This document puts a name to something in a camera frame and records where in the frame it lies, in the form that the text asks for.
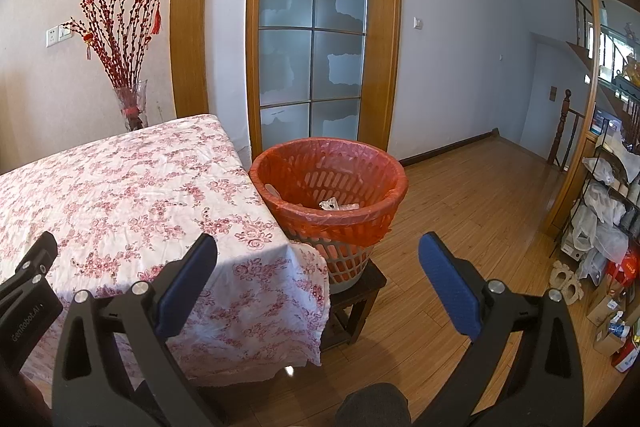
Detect wooden stair newel post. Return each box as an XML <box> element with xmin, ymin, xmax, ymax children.
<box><xmin>546</xmin><ymin>89</ymin><xmax>586</xmax><ymax>168</ymax></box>

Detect red box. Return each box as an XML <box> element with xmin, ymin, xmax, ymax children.
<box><xmin>607</xmin><ymin>252</ymin><xmax>640</xmax><ymax>288</ymax></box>

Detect dark wooden stool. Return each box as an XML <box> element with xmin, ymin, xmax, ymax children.
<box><xmin>320</xmin><ymin>257</ymin><xmax>388</xmax><ymax>353</ymax></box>

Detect trash basket with red liner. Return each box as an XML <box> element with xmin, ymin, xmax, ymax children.
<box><xmin>248</xmin><ymin>137</ymin><xmax>409</xmax><ymax>294</ymax></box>

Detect cardboard box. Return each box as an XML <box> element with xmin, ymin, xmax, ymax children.
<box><xmin>586</xmin><ymin>289</ymin><xmax>626</xmax><ymax>325</ymax></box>

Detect beige slipper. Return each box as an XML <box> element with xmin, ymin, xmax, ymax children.
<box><xmin>562</xmin><ymin>274</ymin><xmax>586</xmax><ymax>304</ymax></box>
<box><xmin>550</xmin><ymin>261</ymin><xmax>569</xmax><ymax>290</ymax></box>

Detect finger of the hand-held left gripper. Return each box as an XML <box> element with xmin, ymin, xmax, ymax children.
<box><xmin>0</xmin><ymin>231</ymin><xmax>58</xmax><ymax>308</ymax></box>

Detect white spray bottle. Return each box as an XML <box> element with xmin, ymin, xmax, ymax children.
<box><xmin>607</xmin><ymin>311</ymin><xmax>632</xmax><ymax>340</ymax></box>

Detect white crumpled shopping bag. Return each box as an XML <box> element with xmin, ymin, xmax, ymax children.
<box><xmin>582</xmin><ymin>156</ymin><xmax>617</xmax><ymax>186</ymax></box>
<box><xmin>570</xmin><ymin>207</ymin><xmax>630</xmax><ymax>264</ymax></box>
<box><xmin>582</xmin><ymin>184</ymin><xmax>623</xmax><ymax>218</ymax></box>

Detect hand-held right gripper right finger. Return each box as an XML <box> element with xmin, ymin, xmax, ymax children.
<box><xmin>415</xmin><ymin>232</ymin><xmax>586</xmax><ymax>427</ymax></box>

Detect wooden wall post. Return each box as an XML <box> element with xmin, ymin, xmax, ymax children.
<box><xmin>169</xmin><ymin>0</ymin><xmax>217</xmax><ymax>124</ymax></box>

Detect dark wooden baseboard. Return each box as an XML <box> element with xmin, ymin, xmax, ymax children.
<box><xmin>400</xmin><ymin>128</ymin><xmax>501</xmax><ymax>168</ymax></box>

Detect frosted glass door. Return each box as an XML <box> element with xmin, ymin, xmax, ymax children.
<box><xmin>259</xmin><ymin>0</ymin><xmax>370</xmax><ymax>142</ymax></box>

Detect black metal shelf rack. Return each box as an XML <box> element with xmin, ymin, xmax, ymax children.
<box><xmin>550</xmin><ymin>107</ymin><xmax>640</xmax><ymax>283</ymax></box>

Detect clear printed plastic bag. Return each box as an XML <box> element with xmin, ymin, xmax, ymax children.
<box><xmin>319</xmin><ymin>196</ymin><xmax>362</xmax><ymax>211</ymax></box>

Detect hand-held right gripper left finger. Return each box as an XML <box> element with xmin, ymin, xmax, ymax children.
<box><xmin>51</xmin><ymin>234</ymin><xmax>219</xmax><ymax>427</ymax></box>

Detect wooden doorway frame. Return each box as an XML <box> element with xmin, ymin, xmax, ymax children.
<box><xmin>542</xmin><ymin>0</ymin><xmax>640</xmax><ymax>238</ymax></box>

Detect red decorative branches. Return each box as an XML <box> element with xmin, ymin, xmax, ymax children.
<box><xmin>62</xmin><ymin>0</ymin><xmax>163</xmax><ymax>90</ymax></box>

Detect staircase railing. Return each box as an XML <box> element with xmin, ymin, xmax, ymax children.
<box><xmin>565</xmin><ymin>0</ymin><xmax>601</xmax><ymax>72</ymax></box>

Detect glass vase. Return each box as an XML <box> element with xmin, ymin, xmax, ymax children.
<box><xmin>112</xmin><ymin>79</ymin><xmax>149</xmax><ymax>131</ymax></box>

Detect person's leg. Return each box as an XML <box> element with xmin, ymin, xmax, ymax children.
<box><xmin>334</xmin><ymin>382</ymin><xmax>412</xmax><ymax>427</ymax></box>

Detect floral tablecloth on table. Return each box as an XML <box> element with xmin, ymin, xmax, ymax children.
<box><xmin>0</xmin><ymin>113</ymin><xmax>332</xmax><ymax>383</ymax></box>

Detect wooden door frame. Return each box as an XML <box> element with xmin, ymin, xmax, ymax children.
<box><xmin>245</xmin><ymin>0</ymin><xmax>403</xmax><ymax>160</ymax></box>

